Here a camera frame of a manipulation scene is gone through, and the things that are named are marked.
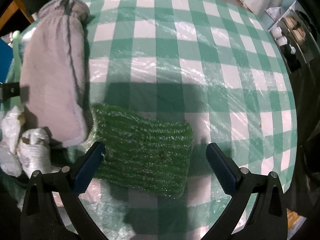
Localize green knitted cloth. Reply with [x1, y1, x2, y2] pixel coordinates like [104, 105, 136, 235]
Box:
[87, 103, 193, 198]

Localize blue rimmed cardboard box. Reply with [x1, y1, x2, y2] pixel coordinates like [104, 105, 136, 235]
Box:
[0, 39, 13, 83]

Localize green checked tablecloth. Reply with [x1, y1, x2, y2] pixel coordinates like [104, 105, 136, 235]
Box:
[80, 0, 297, 239]

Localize light green sheet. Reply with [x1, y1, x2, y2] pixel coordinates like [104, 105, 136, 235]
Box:
[12, 31, 22, 82]

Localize shoe rack with shoes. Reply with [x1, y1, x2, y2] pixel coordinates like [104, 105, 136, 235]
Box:
[265, 1, 319, 73]

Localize white plastic bags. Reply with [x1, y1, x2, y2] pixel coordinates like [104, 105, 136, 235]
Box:
[1, 106, 60, 178]

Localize grey fleece cover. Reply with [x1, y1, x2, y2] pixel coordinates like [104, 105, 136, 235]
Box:
[20, 0, 90, 148]

